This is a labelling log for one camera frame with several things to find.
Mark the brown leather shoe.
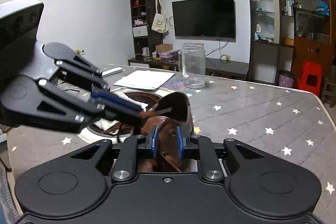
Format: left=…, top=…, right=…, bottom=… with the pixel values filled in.
left=138, top=92, right=194, bottom=172

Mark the round induction cooktop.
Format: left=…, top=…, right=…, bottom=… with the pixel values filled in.
left=78, top=88, right=162, bottom=143

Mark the white flat bar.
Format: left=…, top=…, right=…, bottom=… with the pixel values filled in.
left=101, top=67, right=123, bottom=78

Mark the white paper sheet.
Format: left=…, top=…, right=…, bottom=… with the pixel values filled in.
left=114, top=71, right=175, bottom=90

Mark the cardboard box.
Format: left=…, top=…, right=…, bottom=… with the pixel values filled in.
left=155, top=43, right=173, bottom=52

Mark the clear glass jar mug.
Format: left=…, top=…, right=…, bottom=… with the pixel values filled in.
left=178, top=43, right=206, bottom=89

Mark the white tote bag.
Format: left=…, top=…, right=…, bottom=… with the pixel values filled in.
left=151, top=0, right=168, bottom=34

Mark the purple waste bin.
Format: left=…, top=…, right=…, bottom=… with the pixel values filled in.
left=278, top=70, right=294, bottom=88

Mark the dark shelf unit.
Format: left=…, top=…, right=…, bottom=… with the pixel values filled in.
left=130, top=0, right=162, bottom=59

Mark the black flat television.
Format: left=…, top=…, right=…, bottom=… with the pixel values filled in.
left=172, top=0, right=236, bottom=39

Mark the red plastic stool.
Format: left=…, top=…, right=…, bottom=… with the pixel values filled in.
left=294, top=60, right=323, bottom=96

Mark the glass display cabinet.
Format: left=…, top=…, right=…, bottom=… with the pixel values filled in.
left=249, top=0, right=281, bottom=85

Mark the brown wooden cabinet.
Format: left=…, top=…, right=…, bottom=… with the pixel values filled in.
left=291, top=0, right=335, bottom=77

